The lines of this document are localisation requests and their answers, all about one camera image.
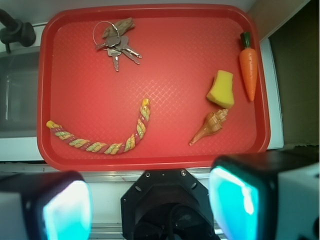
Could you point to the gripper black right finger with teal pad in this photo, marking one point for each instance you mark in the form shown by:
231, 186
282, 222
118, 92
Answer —
274, 195

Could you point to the yellow sponge piece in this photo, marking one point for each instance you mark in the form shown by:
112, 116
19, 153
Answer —
221, 92

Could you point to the brown wood piece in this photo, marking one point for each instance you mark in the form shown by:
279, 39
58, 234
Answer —
119, 28

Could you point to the stainless steel sink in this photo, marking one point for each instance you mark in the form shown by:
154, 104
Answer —
18, 94

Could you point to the silver keys on ring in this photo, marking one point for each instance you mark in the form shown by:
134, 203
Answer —
116, 46

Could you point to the red plastic tray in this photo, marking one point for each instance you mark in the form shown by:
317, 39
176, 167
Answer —
182, 47

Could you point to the multicoloured twisted rope toy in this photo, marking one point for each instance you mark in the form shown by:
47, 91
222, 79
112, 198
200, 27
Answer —
101, 147

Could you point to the striped spiral seashell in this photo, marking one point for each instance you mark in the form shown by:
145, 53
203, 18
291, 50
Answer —
213, 123

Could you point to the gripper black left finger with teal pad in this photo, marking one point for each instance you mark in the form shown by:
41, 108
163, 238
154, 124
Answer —
45, 206

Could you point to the orange toy carrot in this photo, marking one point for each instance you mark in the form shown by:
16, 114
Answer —
249, 65

